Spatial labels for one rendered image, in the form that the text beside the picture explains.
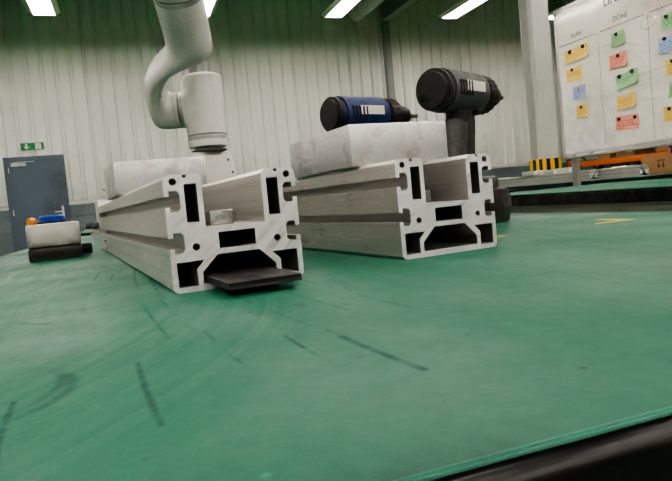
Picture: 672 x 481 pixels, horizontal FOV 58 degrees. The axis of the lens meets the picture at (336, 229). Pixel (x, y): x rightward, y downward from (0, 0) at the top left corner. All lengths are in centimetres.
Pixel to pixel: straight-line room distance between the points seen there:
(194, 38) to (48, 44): 1148
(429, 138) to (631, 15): 350
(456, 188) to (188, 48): 76
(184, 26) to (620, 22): 326
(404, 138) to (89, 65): 1201
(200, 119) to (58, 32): 1143
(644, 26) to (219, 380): 386
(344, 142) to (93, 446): 45
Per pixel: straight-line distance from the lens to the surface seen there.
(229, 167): 133
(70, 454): 18
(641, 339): 23
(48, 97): 1246
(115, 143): 1227
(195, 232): 45
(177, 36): 121
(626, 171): 515
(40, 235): 108
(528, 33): 952
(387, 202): 52
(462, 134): 86
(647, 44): 397
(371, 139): 58
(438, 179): 58
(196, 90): 132
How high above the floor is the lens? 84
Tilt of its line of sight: 3 degrees down
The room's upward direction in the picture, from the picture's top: 5 degrees counter-clockwise
